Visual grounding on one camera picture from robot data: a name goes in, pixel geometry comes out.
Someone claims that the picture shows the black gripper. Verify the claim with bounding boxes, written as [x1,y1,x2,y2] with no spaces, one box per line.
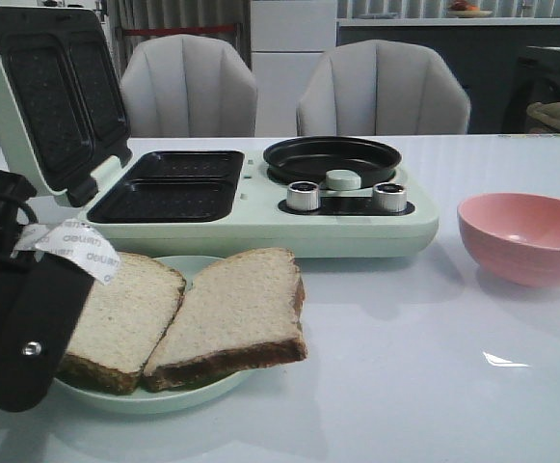
[0,170,120,412]

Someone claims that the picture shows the bread slice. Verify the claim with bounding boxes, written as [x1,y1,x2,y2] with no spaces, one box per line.
[143,248,307,392]
[59,253,186,395]

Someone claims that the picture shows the mint green hinged lid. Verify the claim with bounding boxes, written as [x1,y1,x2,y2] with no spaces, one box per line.
[0,6,131,207]

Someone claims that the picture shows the pink plastic bowl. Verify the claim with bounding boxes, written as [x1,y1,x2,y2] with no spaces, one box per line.
[457,193,560,287]

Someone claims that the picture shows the mint green breakfast maker base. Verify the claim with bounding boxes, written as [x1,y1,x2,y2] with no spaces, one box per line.
[80,138,439,258]

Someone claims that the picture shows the mint green plate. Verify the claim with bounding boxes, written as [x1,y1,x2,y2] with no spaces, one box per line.
[55,257,249,415]

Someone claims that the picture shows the left grey upholstered chair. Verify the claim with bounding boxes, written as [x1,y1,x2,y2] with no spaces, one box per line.
[120,35,257,138]

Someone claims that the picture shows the grey upholstered chair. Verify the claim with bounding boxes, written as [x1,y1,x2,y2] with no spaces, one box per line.
[296,40,471,136]
[120,35,257,138]

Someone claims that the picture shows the red barrier belt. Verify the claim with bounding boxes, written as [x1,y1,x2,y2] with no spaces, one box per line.
[121,23,239,37]

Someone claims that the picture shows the grey pleated curtain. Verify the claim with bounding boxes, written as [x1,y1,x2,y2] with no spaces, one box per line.
[102,1,252,74]

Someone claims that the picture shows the left silver control knob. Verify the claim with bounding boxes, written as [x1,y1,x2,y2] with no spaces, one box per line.
[286,181,321,212]

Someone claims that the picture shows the silver control knob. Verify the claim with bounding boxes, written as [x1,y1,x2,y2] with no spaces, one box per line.
[371,182,408,213]
[286,181,321,212]

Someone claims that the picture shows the black round frying pan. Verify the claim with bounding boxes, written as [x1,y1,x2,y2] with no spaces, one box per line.
[263,136,402,188]

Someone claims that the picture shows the white refrigerator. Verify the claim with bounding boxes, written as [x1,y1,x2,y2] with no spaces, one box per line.
[250,1,337,137]

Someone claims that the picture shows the right silver control knob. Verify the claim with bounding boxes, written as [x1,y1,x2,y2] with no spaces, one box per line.
[371,182,408,213]

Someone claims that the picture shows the right grey upholstered chair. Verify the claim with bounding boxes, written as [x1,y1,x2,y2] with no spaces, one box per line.
[296,40,471,136]

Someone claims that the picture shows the fruit plate on counter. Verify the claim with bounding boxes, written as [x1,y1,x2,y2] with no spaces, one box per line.
[446,0,493,18]

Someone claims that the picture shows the dark kitchen counter cabinet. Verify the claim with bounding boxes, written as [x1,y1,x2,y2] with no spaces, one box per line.
[337,17,560,134]

